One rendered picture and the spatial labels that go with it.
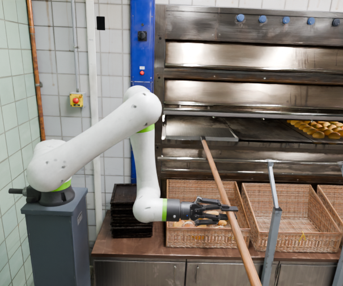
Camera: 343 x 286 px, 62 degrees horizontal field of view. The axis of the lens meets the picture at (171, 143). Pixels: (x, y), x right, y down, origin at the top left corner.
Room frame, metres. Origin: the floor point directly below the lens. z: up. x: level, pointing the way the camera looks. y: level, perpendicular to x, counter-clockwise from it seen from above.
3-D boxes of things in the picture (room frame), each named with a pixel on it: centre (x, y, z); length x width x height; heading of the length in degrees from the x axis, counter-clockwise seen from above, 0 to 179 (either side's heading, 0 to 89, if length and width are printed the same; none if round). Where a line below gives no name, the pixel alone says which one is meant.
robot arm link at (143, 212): (1.05, 0.08, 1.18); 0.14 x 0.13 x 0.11; 91
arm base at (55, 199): (1.06, 0.53, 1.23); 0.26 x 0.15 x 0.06; 90
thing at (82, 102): (1.99, 0.67, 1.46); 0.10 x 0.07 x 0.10; 92
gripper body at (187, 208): (1.04, -0.10, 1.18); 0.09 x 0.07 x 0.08; 91
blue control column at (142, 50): (2.98, 0.25, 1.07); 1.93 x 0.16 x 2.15; 2
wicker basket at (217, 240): (1.81, -0.26, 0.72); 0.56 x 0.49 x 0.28; 92
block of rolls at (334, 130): (2.53, -1.40, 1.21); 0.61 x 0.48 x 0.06; 2
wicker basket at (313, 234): (1.81, -0.85, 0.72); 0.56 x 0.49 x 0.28; 92
